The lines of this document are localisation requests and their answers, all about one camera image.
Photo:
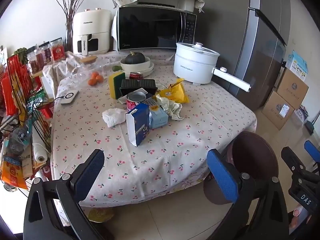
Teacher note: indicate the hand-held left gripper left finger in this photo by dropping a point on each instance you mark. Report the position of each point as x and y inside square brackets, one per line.
[90, 175]

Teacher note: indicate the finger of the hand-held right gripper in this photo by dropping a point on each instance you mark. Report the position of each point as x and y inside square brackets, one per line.
[292, 160]
[312, 151]

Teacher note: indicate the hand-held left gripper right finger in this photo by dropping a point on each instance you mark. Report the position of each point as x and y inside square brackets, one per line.
[221, 175]

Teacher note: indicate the white tissue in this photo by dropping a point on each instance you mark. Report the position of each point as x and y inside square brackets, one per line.
[113, 117]

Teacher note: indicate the dark blue carton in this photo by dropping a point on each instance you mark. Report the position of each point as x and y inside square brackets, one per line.
[140, 125]

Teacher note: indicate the pale wrapper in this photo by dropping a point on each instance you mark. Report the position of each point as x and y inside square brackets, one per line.
[171, 107]

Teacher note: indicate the light blue box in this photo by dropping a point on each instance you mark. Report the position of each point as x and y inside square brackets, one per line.
[158, 118]

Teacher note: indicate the red tin can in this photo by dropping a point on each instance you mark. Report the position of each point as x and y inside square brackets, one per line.
[135, 100]

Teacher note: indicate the yellow snack packet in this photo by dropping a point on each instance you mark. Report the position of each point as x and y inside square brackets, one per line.
[176, 92]

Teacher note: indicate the black plastic tray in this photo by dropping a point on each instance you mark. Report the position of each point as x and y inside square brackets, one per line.
[138, 85]

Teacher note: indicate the red drink can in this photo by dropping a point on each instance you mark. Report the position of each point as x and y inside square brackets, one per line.
[136, 75]

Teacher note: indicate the person's right hand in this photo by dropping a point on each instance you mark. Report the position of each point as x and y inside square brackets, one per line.
[296, 212]

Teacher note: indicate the brown round stool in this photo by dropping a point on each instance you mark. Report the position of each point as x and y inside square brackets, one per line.
[252, 155]

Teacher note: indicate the small printed bag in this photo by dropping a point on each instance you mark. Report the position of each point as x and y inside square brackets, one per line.
[302, 113]

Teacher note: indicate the gold foil object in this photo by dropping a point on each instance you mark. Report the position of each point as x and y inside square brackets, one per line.
[100, 215]

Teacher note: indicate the cardboard box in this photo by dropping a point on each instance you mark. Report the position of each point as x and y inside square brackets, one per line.
[292, 88]
[276, 110]

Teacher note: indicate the orange snack packet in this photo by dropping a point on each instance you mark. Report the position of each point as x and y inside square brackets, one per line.
[11, 175]

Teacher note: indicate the white flat electronic device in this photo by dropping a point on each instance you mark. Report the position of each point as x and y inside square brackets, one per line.
[69, 97]

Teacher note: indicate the blue and white box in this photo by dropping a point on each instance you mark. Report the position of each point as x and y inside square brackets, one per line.
[298, 66]

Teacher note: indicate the small orange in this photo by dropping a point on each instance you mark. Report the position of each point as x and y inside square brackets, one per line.
[92, 82]
[95, 75]
[99, 78]

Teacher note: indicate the yellow green sponge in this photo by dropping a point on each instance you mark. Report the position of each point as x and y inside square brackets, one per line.
[115, 85]

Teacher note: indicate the glass teapot with wooden lid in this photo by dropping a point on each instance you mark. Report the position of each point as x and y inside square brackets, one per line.
[82, 72]

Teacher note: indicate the small green fruit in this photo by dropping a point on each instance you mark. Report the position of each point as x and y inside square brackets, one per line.
[116, 68]

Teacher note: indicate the grey refrigerator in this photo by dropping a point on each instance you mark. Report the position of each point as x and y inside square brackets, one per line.
[250, 55]

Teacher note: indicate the white electric cooking pot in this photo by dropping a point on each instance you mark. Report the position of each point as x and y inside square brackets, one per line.
[192, 65]

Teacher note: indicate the white ceramic bowl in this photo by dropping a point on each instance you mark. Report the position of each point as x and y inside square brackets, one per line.
[135, 67]

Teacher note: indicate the red snack packets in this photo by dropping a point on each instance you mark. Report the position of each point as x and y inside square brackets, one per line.
[17, 80]

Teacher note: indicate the white ceramic plate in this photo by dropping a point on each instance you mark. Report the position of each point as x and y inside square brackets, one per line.
[149, 71]

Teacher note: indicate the dark green squash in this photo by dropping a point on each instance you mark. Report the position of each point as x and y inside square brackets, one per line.
[134, 58]

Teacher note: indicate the glass vase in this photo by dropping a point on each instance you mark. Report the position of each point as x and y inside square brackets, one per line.
[69, 37]

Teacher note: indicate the cream air fryer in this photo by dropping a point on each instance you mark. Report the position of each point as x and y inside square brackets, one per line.
[92, 25]

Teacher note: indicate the black microwave oven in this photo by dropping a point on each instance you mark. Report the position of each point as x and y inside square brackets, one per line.
[150, 27]

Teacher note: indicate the dry bare branches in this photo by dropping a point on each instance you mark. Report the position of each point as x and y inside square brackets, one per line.
[71, 5]

